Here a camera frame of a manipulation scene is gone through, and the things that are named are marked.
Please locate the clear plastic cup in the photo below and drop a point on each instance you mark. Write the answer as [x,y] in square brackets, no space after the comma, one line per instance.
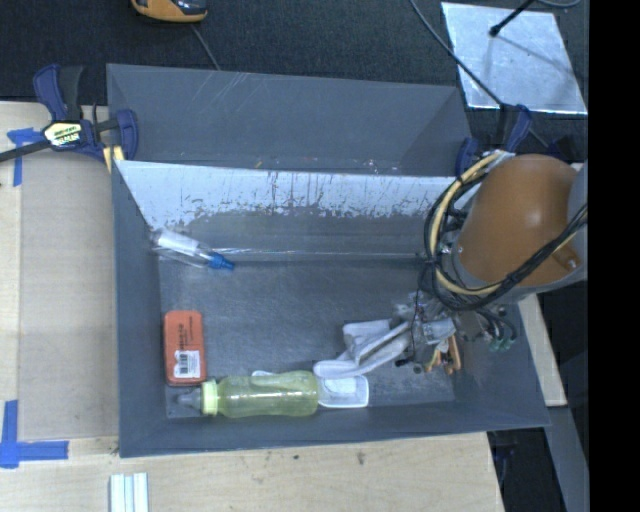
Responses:
[345,392]

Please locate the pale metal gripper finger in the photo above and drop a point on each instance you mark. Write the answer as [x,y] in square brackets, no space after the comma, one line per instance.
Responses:
[397,354]
[385,337]

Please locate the orange flat box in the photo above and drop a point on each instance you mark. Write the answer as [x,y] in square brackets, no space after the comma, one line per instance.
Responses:
[184,345]

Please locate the yellow-green baby bottle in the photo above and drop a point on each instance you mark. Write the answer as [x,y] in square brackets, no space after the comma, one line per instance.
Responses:
[265,397]

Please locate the white cloth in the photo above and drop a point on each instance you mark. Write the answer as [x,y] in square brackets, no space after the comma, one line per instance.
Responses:
[360,335]

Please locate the clear bottle with blue cap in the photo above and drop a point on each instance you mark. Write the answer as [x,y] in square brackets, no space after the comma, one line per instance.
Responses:
[182,247]

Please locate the grey metal bin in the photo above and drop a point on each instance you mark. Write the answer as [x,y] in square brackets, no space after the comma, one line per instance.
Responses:
[280,310]

